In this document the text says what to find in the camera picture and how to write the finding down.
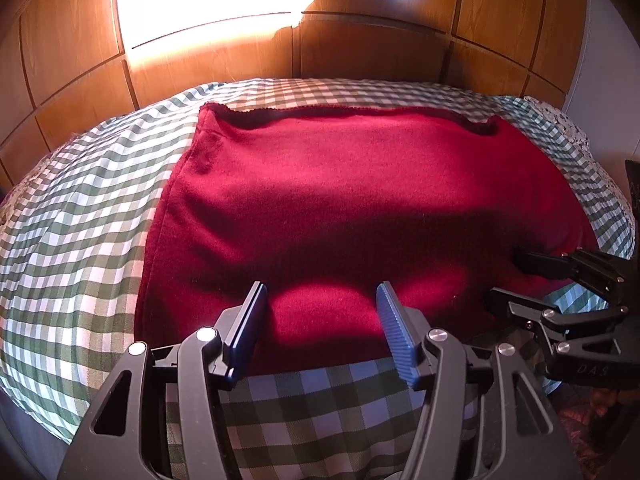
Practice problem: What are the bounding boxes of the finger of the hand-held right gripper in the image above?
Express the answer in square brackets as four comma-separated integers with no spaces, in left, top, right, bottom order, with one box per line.
[514,247,640,306]
[484,287,632,361]

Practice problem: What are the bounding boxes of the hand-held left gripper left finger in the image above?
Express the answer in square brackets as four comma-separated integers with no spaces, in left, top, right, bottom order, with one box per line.
[57,281,269,480]

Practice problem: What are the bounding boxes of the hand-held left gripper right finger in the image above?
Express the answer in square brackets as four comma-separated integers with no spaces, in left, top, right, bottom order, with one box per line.
[376,281,583,480]

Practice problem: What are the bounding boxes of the red knit garment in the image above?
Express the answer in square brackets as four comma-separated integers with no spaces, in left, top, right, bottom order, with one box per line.
[134,102,601,376]

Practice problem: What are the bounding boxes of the floral pillow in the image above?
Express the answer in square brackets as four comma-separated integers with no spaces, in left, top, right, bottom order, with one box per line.
[522,95,592,150]

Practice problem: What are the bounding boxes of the green checked bed sheet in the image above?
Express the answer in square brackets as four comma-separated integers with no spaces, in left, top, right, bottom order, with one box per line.
[0,77,636,480]

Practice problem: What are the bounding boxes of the wooden wardrobe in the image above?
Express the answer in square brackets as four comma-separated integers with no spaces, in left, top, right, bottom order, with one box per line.
[0,0,591,196]

